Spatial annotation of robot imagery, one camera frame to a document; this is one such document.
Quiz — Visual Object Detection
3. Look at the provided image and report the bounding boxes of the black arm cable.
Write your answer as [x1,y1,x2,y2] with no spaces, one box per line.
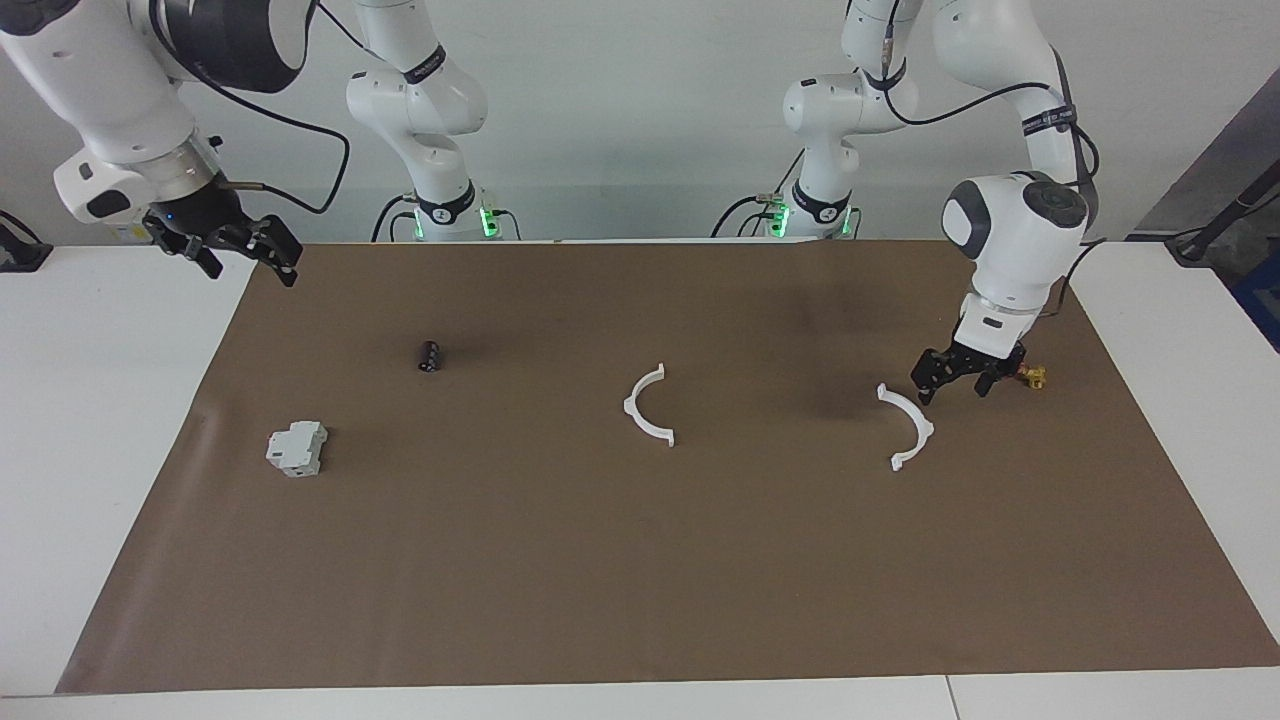
[195,0,353,216]
[880,40,1103,321]

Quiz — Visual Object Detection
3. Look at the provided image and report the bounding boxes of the white half-ring pipe clamp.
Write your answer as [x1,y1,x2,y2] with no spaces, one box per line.
[877,383,936,472]
[623,363,676,448]

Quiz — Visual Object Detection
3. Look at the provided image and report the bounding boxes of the black stand with pole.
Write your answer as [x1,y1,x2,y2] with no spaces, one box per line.
[1165,160,1280,267]

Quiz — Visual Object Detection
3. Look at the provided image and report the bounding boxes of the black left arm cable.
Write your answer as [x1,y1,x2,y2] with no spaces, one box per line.
[880,40,1103,321]

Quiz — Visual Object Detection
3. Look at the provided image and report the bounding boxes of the black left base cables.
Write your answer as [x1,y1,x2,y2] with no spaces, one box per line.
[710,150,806,239]

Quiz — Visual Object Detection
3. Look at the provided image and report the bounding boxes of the black right base cables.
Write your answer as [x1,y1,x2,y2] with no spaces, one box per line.
[370,192,413,243]

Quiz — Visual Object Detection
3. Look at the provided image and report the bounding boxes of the black base cables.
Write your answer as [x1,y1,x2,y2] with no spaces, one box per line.
[710,150,806,239]
[370,192,413,243]

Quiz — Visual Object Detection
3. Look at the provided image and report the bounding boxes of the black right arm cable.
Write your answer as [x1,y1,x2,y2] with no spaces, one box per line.
[195,0,353,216]

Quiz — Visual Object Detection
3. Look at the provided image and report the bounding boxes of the white circuit breaker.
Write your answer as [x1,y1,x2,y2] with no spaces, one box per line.
[265,420,329,478]

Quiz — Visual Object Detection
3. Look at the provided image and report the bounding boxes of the blue object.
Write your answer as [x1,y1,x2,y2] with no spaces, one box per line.
[1233,250,1280,353]

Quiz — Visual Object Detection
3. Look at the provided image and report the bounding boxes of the brown paper table mat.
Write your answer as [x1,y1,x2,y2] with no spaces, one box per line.
[55,238,1280,694]

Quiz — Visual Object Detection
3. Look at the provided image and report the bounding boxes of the small black stand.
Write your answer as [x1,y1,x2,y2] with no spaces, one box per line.
[0,210,53,273]

